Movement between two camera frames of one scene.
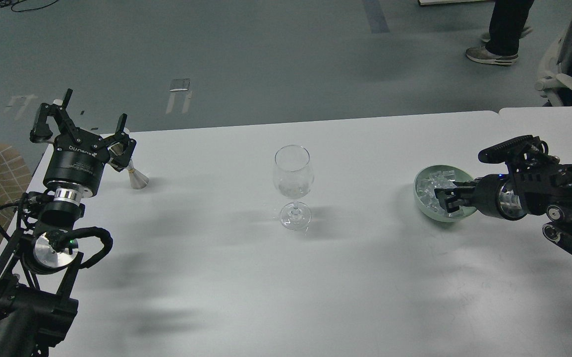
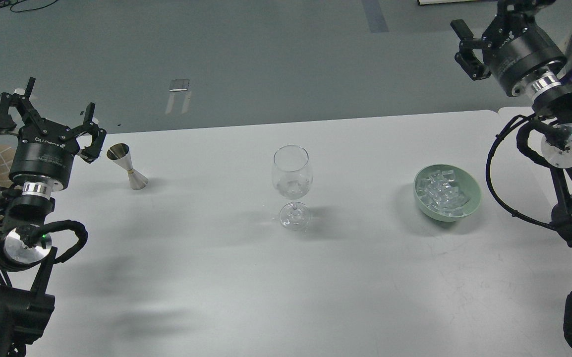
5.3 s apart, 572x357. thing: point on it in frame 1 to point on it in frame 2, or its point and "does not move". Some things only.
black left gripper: (74, 167) to (43, 148)
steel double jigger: (136, 180) does not move
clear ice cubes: (427, 195) does not move
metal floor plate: (180, 85) does not move
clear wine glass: (293, 177) does not move
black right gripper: (494, 196) to (515, 59)
